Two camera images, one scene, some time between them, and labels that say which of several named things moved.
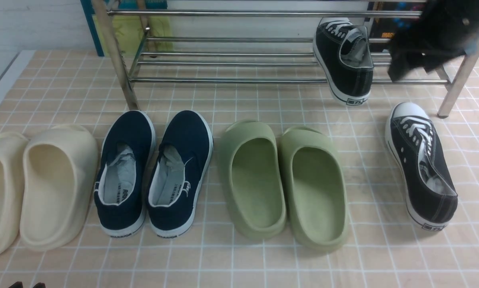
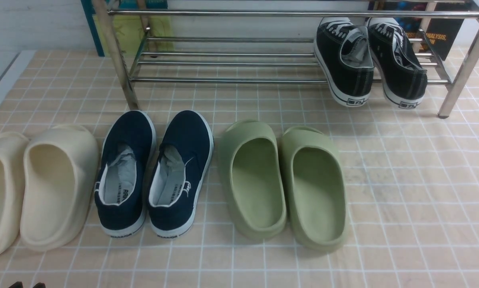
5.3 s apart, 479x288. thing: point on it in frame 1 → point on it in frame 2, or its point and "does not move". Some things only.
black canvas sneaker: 415,151 → 404,78
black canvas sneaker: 344,51 does not move
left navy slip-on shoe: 124,174 does not move
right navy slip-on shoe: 177,174 does not move
